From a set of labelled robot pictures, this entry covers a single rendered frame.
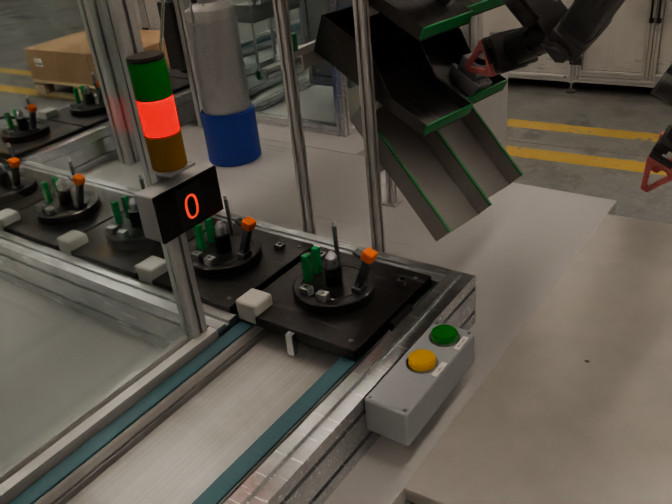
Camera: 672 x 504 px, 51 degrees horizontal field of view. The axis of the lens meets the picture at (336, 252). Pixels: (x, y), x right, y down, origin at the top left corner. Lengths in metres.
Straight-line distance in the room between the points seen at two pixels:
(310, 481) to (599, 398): 0.47
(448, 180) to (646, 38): 3.80
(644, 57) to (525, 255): 3.71
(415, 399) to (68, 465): 0.47
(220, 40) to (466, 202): 0.89
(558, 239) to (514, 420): 0.56
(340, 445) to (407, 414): 0.10
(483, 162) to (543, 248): 0.22
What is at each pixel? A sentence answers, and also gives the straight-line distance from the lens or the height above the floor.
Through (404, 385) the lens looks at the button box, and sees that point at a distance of 1.01.
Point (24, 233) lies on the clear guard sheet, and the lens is 0.94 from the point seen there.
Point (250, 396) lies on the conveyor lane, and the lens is 1.10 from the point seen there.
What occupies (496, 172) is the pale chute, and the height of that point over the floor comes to 1.01.
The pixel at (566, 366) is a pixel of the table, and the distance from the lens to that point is 1.22.
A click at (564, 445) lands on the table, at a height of 0.86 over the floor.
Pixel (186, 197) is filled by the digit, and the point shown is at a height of 1.22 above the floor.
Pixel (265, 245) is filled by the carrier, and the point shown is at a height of 0.97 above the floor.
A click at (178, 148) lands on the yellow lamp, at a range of 1.00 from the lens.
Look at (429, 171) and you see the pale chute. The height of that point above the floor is 1.07.
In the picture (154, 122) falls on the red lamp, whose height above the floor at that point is 1.33.
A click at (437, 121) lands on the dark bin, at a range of 1.22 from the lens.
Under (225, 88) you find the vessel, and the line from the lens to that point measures 2.00.
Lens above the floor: 1.62
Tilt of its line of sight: 30 degrees down
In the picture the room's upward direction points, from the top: 6 degrees counter-clockwise
